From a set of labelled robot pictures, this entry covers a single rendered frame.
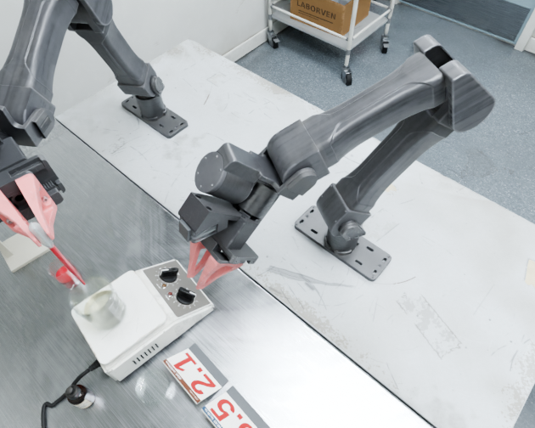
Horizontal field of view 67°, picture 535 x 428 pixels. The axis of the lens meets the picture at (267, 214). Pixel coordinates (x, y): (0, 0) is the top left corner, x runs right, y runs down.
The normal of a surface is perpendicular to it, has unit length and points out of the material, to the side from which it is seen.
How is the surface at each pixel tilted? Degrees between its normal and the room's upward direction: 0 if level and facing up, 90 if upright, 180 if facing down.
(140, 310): 0
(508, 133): 0
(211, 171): 42
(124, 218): 0
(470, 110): 90
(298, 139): 23
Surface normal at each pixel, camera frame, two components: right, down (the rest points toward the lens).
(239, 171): 0.33, 0.77
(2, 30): 0.75, 0.53
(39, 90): 0.98, 0.11
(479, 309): -0.02, -0.58
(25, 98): -0.08, -0.22
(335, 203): -0.77, -0.11
